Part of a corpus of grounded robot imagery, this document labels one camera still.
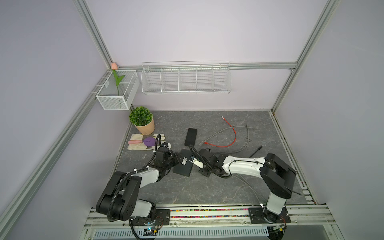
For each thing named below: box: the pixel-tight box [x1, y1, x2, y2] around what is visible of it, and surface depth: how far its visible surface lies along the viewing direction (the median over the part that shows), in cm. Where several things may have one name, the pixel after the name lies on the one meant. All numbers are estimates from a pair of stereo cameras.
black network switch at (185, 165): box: [173, 149, 193, 177], surface depth 90 cm
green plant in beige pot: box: [129, 106, 155, 136], surface depth 101 cm
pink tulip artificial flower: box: [110, 62, 125, 97], surface depth 92 cm
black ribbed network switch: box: [184, 128, 198, 147], surface depth 107 cm
